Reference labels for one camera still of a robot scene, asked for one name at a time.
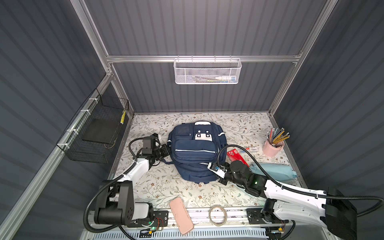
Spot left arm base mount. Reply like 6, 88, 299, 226
127, 210, 170, 228

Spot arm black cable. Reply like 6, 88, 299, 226
216, 144, 384, 240
83, 136, 151, 240

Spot navy blue student backpack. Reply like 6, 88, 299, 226
162, 121, 227, 184

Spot white wire mesh basket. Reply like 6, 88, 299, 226
173, 57, 242, 85

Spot yellow tag on basket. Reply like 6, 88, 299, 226
120, 110, 126, 125

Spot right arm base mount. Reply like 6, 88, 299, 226
246, 207, 290, 225

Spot pink pencil case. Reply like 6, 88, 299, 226
170, 197, 194, 235

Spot bundle of coloured pencils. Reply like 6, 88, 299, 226
267, 128, 291, 147

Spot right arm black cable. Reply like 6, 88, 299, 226
216, 144, 384, 240

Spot light blue pouch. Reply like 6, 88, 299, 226
260, 163, 298, 182

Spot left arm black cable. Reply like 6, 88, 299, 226
83, 136, 151, 240

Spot pens in white basket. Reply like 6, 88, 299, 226
194, 76, 238, 84

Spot pink pencil cup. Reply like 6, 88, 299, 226
262, 141, 285, 158

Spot roll of clear tape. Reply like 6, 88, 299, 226
208, 205, 228, 227

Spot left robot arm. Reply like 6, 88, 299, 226
94, 134, 171, 226

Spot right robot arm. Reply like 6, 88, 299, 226
208, 161, 357, 240

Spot black wire basket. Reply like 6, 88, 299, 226
57, 90, 130, 164

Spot red card box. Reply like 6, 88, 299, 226
227, 149, 249, 167

